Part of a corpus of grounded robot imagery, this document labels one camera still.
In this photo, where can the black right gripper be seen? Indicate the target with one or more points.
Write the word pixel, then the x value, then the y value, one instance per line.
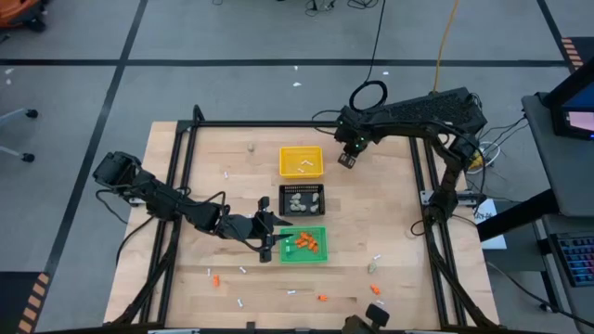
pixel 352 132

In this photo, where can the backlit computer keyboard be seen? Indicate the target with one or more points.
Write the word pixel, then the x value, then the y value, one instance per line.
pixel 577 257

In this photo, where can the black frame clamp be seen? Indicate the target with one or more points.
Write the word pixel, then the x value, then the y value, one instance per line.
pixel 250 325

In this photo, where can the yellow plastic basket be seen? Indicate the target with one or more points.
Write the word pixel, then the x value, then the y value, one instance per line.
pixel 301 153

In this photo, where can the black plastic basket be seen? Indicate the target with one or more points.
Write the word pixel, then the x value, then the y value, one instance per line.
pixel 306 190

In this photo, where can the grey office chair base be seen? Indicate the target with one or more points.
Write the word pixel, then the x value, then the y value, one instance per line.
pixel 28 158

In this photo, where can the white paper sheet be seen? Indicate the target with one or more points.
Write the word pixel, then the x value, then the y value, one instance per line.
pixel 485 215

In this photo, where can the yellow power plug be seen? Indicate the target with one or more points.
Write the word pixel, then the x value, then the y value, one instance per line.
pixel 475 161

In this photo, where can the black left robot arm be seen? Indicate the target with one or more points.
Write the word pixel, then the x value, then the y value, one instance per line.
pixel 158 199

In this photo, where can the grey desk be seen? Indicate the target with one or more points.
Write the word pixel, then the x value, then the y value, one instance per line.
pixel 552 153

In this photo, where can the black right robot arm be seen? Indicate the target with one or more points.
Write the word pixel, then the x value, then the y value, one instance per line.
pixel 452 171

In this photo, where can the black computer monitor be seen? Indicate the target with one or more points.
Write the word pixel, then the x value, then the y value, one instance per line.
pixel 575 99

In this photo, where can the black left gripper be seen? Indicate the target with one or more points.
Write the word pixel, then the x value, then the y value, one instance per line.
pixel 263 227

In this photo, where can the black computer tower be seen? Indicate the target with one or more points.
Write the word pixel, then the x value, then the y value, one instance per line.
pixel 431 104

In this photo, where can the orange chair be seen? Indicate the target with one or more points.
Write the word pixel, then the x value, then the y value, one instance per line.
pixel 18 8

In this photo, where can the green plastic basket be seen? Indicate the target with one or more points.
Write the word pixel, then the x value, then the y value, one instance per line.
pixel 321 257

